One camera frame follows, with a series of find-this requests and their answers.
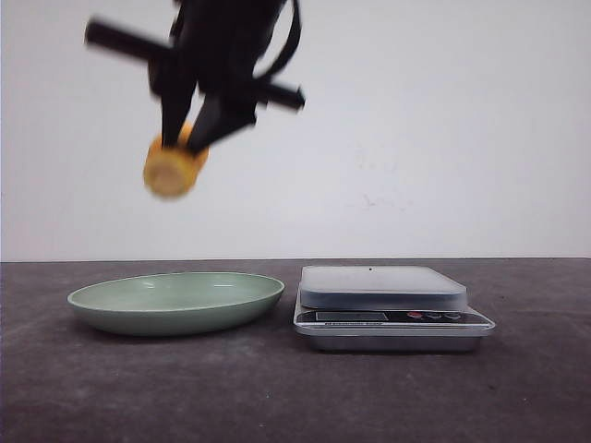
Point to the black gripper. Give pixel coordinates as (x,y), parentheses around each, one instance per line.
(213,48)

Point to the yellow corn cob piece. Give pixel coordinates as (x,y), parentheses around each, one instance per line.
(171,172)

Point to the green shallow plate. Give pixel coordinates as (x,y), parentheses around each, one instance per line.
(176,304)

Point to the silver digital kitchen scale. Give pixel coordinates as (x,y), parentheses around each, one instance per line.
(408,309)

